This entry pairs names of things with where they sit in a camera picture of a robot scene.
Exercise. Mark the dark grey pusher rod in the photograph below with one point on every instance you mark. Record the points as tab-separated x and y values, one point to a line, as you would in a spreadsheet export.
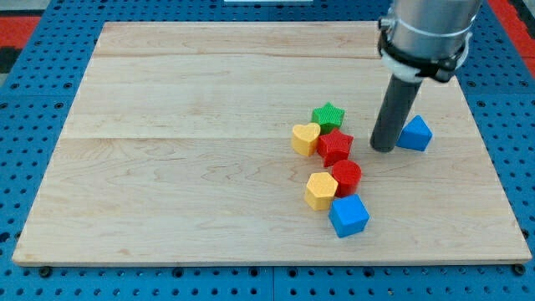
397	103

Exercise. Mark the blue triangle block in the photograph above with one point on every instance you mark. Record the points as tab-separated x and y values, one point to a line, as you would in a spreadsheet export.
416	135

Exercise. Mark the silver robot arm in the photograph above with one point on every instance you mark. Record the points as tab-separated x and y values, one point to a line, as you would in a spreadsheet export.
418	39

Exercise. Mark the green star block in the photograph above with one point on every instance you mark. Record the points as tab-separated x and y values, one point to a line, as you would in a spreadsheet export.
328	117

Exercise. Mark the red star block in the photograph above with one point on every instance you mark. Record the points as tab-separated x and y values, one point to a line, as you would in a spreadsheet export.
334	146

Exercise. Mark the red cylinder block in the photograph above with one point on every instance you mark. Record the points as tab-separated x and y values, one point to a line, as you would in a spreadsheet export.
348	175

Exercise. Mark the yellow heart block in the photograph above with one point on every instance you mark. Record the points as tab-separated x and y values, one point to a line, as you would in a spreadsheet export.
305	138

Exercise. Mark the yellow hexagon block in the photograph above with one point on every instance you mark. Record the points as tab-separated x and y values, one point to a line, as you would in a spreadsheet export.
320	191

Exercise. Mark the blue cube block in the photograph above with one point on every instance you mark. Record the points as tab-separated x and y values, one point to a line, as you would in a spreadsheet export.
348	215

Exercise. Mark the wooden board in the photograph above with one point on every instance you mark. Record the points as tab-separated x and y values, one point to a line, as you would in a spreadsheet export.
176	152

